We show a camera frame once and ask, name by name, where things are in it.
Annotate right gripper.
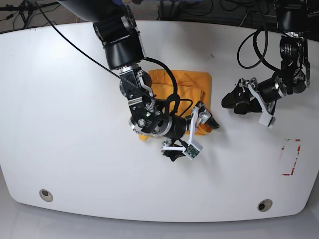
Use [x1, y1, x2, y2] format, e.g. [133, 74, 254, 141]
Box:
[161, 101, 220, 162]

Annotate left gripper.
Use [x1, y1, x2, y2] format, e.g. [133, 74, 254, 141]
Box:
[221, 76, 286, 116]

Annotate yellow T-shirt with script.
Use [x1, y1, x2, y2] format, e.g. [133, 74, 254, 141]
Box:
[137, 69, 213, 142]

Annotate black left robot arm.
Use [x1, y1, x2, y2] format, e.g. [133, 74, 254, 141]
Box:
[221, 0, 311, 119]

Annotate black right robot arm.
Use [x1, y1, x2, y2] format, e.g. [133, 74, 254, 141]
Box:
[61, 0, 219, 161]

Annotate red tape rectangle marking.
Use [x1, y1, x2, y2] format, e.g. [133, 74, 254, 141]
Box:
[279, 138, 302, 176]

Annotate left table grommet hole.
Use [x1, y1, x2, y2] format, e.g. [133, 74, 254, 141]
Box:
[39, 189, 53, 202]

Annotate black tripod stand legs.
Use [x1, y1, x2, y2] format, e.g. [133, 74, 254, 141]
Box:
[0, 0, 65, 30]

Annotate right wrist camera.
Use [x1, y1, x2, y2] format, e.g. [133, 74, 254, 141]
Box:
[183, 142, 203, 160]

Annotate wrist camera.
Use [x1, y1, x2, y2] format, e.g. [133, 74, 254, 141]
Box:
[259, 112, 276, 128]
[183, 142, 203, 160]

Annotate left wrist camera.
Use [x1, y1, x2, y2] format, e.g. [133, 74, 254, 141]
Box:
[259, 112, 276, 128]

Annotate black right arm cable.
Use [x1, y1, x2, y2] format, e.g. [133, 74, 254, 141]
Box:
[34, 0, 195, 120]

